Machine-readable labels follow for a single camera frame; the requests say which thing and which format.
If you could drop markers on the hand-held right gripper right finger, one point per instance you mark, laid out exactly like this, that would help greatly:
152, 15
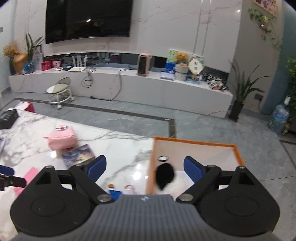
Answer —
193, 169

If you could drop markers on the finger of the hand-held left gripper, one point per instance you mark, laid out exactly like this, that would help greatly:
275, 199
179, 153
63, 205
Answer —
6, 170
13, 182

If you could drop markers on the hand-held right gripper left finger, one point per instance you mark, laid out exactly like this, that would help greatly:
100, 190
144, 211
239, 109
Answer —
97, 168

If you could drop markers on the pink snap wallet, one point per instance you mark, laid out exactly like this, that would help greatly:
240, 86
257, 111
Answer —
31, 176

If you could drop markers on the illustrated paperback book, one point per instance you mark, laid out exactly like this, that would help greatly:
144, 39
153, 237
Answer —
77, 155

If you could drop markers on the plush doll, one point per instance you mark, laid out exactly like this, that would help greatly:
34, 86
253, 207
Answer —
114, 193

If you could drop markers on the orange cardboard box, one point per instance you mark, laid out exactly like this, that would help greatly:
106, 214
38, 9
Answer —
151, 166

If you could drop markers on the pink plush pouch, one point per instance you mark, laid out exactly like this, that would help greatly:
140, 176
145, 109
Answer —
61, 139

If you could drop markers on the black box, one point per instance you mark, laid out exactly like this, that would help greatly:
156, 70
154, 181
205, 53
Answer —
8, 118

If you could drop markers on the red paper bag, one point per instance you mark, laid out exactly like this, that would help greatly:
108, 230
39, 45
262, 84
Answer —
29, 107

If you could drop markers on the potted long-leaf plant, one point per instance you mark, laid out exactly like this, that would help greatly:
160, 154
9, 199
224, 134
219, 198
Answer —
239, 102

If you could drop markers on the white marble television console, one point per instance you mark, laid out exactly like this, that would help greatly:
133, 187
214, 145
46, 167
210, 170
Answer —
150, 92

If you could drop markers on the black and white checkered toys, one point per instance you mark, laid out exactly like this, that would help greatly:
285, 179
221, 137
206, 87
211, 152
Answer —
216, 82

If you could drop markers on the white rolling stool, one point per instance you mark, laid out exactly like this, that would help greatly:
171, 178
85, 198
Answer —
57, 87

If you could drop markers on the white laptop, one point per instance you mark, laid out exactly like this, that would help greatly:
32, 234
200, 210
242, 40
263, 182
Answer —
167, 77

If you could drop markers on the teddy bear in pot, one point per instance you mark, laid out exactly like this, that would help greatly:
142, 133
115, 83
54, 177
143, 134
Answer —
181, 73

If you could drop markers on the large blue water bottle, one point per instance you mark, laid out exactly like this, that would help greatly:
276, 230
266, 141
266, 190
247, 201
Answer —
278, 119

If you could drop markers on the white router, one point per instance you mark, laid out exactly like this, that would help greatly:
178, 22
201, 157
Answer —
78, 68

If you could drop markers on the round white hand fan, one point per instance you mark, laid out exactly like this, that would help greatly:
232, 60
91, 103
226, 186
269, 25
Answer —
196, 66

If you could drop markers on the gold vase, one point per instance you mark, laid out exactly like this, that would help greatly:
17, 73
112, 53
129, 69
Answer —
20, 63

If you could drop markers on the pink gift box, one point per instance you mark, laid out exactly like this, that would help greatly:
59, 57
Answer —
56, 64

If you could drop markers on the brown teddy bear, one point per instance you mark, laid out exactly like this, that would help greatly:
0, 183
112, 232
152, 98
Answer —
181, 58

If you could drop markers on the red gift box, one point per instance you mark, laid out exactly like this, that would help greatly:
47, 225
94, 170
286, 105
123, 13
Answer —
46, 65

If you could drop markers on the white printed gift bag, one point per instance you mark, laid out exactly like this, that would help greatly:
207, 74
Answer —
37, 61

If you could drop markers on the pink space heater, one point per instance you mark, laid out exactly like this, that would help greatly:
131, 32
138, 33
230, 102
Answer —
143, 63

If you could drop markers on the green painting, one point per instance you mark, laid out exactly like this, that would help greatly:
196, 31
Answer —
172, 55

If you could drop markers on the dried yellow flowers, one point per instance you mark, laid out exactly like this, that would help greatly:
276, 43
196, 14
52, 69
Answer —
10, 49

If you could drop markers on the green leafy houseplant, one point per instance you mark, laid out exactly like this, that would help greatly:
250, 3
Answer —
32, 45

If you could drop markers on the green ivy plant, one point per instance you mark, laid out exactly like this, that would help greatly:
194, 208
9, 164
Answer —
291, 76

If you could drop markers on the hanging green vine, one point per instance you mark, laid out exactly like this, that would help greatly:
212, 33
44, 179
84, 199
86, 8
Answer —
266, 20

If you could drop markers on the black wall socket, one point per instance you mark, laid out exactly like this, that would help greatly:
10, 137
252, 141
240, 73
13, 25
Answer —
259, 96

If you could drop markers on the black wall television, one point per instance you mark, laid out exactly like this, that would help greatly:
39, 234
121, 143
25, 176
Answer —
87, 18

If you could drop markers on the framed wall picture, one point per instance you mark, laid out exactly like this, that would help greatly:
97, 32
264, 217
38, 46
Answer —
266, 5

